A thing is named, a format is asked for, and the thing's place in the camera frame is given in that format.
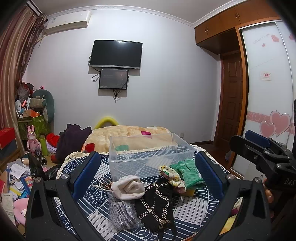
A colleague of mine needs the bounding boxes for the green knitted gloves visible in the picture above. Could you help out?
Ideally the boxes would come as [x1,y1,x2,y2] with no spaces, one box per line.
[170,159,205,190]

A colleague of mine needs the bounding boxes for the floral fabric scrunchie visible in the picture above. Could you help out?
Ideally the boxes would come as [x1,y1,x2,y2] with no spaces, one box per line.
[159,165,187,194]

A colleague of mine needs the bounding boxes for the grey glitter pouch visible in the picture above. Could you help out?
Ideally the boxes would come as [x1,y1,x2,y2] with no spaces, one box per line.
[108,193,142,232]

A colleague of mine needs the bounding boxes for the black gold-patterned cloth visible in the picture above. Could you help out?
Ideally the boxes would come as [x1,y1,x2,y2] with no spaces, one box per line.
[134,178,177,240]

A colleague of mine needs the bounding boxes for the white cloth pouch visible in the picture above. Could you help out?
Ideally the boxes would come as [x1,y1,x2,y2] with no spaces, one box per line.
[111,175,145,201]

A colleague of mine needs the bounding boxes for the yellow green sponge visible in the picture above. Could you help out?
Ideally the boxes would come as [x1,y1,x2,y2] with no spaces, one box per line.
[181,189,195,197]

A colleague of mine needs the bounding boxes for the brown wooden door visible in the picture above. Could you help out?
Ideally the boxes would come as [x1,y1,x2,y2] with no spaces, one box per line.
[217,53,243,149]

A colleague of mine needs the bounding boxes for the pink plush toy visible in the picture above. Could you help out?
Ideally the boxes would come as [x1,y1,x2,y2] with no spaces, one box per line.
[13,198,29,226]

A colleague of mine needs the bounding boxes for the green bottle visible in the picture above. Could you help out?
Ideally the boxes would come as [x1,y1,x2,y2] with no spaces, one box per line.
[39,135,49,156]

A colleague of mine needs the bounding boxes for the pink rabbit figurine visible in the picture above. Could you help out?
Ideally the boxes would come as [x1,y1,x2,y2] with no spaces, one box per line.
[27,125,40,153]

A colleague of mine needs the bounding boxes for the red cushion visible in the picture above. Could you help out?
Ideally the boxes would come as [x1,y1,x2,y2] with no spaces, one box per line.
[46,133,60,148]

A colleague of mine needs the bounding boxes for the dark purple garment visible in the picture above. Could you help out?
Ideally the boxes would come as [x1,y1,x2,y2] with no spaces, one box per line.
[55,123,92,164]

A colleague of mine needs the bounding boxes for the red box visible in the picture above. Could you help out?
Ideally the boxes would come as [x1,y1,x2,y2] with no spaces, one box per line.
[0,128,16,150]

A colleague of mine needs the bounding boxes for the green storage box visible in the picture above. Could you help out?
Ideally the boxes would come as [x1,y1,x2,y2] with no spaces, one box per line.
[17,115,51,140]

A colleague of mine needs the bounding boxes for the beige patchwork blanket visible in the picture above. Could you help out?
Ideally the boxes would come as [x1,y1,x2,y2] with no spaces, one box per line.
[82,124,179,153]

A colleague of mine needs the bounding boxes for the clear plastic storage box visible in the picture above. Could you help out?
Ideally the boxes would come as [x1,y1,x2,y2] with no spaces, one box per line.
[108,133,195,181]

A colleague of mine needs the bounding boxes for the wooden wardrobe with sliding door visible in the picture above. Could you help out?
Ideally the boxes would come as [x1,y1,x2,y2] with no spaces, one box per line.
[194,1,295,180]

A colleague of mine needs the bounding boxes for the green grey plush toy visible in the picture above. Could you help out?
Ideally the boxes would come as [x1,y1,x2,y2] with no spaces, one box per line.
[29,89,55,123]

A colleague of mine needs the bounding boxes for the striped brown curtain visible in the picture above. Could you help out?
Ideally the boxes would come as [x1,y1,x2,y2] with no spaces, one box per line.
[1,6,46,155]

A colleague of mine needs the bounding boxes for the white air conditioner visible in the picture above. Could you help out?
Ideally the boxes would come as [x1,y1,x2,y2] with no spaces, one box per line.
[45,11,91,35]

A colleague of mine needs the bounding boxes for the small black wall monitor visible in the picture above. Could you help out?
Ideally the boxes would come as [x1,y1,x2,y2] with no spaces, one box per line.
[99,68,128,90]

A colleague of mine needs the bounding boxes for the large black wall television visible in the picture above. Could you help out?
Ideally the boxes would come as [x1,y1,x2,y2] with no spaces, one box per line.
[89,40,143,69]

